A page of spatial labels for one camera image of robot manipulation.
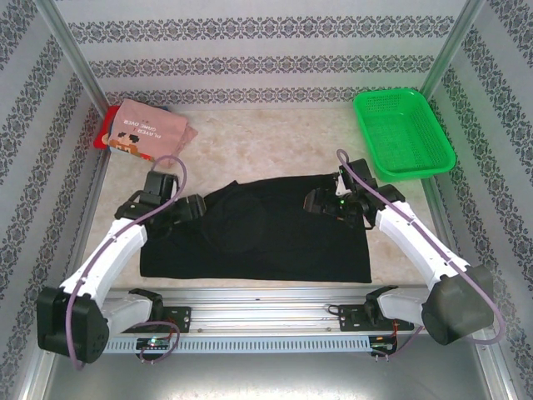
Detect red folded t-shirt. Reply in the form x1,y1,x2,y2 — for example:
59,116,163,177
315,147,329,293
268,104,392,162
92,105,122,151

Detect pink folded printed t-shirt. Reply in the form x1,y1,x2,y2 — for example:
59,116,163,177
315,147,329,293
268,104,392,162
107,98,199,168

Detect perforated metal cable tray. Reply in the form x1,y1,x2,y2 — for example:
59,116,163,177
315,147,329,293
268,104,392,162
103,335,397,356

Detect small circuit board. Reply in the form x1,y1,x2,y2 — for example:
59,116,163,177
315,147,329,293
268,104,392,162
137,337,174,351
370,336,399,355

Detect black t-shirt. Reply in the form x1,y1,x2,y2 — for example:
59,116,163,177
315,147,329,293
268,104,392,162
139,172,373,285

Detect green plastic basket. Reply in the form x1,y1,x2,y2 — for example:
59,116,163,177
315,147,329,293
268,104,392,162
352,87,457,183

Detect aluminium frame post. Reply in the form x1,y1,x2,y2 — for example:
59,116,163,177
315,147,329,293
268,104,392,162
418,0,486,99
37,0,112,123

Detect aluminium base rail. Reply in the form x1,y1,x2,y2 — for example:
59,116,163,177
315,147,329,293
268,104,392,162
102,285,422,334

